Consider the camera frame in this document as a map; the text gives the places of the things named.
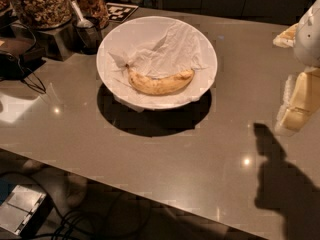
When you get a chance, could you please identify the small glass nut jar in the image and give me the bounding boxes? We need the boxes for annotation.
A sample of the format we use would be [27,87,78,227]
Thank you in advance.
[77,0,109,29]

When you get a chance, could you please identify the white plastic spoon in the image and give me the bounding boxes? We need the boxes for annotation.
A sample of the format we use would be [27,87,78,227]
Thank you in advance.
[69,0,93,28]

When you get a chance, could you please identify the large glass nut jar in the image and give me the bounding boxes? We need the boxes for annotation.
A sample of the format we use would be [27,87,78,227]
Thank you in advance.
[10,0,72,30]

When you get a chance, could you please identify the grey box on floor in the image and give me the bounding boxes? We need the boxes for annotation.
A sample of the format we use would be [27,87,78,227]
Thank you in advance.
[0,182,47,238]

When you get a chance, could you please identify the white bowl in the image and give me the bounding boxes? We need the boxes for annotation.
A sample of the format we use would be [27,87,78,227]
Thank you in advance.
[96,16,218,111]

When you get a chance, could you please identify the black floor cables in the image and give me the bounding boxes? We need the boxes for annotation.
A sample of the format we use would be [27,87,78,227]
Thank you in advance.
[29,190,151,240]

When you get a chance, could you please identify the white paper napkin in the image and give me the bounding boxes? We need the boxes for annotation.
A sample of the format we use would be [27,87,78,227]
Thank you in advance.
[109,22,207,78]

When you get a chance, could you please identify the dark cup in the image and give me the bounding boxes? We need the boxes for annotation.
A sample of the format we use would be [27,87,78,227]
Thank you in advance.
[72,17,102,55]

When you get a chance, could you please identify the black device with cables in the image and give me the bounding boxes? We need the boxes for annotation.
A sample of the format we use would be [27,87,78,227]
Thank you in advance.
[0,20,48,95]

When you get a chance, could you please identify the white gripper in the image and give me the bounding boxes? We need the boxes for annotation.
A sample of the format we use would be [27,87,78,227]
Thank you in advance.
[273,0,320,136]

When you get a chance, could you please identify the yellow banana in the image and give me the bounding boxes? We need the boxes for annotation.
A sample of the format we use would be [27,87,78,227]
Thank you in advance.
[126,65,195,96]

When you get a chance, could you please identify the black white marker tag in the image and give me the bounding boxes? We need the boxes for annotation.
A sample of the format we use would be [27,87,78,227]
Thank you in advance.
[107,2,138,23]

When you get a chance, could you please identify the metal jar stand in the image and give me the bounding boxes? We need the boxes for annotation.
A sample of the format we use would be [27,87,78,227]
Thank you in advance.
[33,23,77,61]

